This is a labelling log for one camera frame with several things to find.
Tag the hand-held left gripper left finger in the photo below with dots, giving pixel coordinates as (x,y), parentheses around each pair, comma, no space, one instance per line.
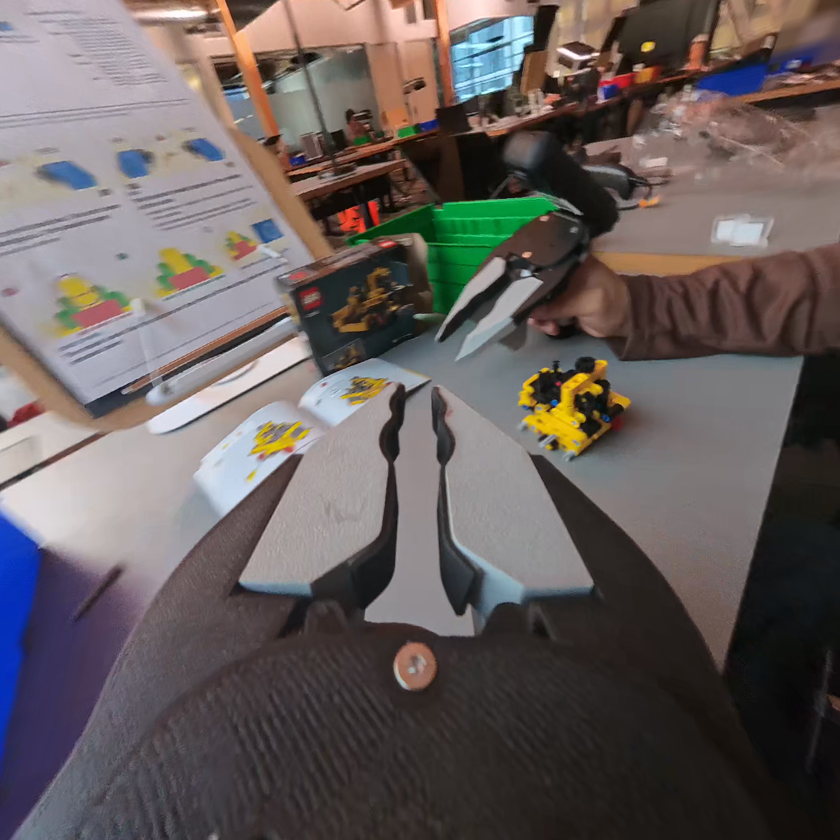
(328,512)

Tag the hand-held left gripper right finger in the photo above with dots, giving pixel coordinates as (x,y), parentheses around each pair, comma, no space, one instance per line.
(512,518)

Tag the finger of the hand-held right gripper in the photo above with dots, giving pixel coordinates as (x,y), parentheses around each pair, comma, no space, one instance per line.
(479,289)
(505,315)

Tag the yellow lego vehicle model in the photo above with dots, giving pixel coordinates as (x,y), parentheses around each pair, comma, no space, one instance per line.
(571,407)

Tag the person's right forearm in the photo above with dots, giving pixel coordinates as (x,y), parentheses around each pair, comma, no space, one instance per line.
(722,302)

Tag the lego instruction booklet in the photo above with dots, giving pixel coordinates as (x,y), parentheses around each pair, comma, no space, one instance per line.
(229,466)

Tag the dark lego set box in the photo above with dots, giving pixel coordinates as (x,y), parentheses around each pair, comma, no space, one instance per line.
(354,308)

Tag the brown lego axle rod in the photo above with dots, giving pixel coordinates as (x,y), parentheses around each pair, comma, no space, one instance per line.
(97,592)

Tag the person's right hand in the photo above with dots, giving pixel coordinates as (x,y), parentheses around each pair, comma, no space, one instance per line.
(597,302)

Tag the green plastic bin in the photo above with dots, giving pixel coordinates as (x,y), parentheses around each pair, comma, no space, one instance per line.
(472,229)

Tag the black handheld device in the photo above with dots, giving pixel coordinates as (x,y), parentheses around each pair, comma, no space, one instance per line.
(613,177)

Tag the orange crate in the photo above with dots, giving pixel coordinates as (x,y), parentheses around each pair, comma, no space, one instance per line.
(358,216)

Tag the white clipboard stand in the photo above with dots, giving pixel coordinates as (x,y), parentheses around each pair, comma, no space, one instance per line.
(197,410)

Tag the wooden workbench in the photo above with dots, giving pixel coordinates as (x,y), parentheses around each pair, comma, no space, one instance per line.
(348,174)

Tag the small clear packet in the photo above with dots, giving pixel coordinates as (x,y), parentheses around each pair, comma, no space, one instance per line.
(741,231)

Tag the clear plastic bag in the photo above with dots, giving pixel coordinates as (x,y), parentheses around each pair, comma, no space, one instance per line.
(741,131)

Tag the wooden clipboard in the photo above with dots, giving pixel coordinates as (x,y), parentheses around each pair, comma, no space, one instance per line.
(46,394)

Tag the blue plastic bin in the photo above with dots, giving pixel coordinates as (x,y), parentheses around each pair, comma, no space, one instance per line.
(16,590)

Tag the printed instruction sheet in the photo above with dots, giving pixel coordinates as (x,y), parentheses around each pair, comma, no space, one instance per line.
(131,197)

